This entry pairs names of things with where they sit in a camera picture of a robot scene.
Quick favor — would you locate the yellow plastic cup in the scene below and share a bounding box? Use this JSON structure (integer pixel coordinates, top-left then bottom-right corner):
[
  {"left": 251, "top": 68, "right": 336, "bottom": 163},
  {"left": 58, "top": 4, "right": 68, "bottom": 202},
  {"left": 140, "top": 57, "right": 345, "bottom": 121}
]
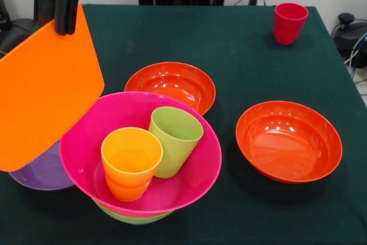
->
[{"left": 100, "top": 127, "right": 164, "bottom": 203}]

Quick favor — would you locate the orange plastic bowl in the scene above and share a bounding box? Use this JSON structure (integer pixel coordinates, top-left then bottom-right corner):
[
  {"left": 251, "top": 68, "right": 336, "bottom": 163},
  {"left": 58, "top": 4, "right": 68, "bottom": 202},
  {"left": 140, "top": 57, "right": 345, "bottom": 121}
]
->
[{"left": 0, "top": 2, "right": 106, "bottom": 173}]

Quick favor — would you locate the pink plastic bowl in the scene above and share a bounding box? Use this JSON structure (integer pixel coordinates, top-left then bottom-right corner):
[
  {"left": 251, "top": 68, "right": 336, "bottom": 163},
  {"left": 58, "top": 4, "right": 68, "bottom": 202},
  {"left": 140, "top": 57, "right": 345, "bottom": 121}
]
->
[{"left": 58, "top": 91, "right": 223, "bottom": 219}]

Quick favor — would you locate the purple plastic bowl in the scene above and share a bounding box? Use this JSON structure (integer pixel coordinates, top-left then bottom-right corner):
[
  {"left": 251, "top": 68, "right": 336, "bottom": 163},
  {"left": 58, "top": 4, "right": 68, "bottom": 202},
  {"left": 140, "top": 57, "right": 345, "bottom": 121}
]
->
[{"left": 8, "top": 140, "right": 76, "bottom": 192}]

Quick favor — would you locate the red plastic cup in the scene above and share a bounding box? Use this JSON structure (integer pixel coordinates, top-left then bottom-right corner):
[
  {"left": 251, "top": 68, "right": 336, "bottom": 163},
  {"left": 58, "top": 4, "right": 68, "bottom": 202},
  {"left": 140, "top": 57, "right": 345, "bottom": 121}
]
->
[{"left": 274, "top": 2, "right": 310, "bottom": 46}]

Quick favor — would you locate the dark green tablecloth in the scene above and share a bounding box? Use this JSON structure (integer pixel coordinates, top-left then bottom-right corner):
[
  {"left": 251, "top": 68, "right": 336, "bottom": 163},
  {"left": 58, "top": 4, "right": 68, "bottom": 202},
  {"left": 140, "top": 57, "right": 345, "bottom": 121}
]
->
[{"left": 0, "top": 3, "right": 367, "bottom": 245}]

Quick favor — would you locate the green plastic cup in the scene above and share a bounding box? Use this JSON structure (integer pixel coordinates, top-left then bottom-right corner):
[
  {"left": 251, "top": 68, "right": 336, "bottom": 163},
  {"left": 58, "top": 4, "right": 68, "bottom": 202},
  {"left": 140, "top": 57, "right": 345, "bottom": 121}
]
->
[{"left": 148, "top": 106, "right": 205, "bottom": 180}]

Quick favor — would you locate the green plastic bowl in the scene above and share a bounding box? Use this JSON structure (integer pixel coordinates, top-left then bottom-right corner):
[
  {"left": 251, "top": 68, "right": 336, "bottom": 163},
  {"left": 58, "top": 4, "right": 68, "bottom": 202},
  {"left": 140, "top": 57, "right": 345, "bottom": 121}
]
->
[{"left": 92, "top": 198, "right": 174, "bottom": 225}]

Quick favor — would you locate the red plastic bowl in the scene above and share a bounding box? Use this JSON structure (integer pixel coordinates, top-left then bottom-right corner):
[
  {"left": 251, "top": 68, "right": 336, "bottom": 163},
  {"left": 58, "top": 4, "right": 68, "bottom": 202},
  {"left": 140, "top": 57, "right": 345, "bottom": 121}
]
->
[
  {"left": 123, "top": 61, "right": 217, "bottom": 116},
  {"left": 235, "top": 100, "right": 343, "bottom": 184}
]

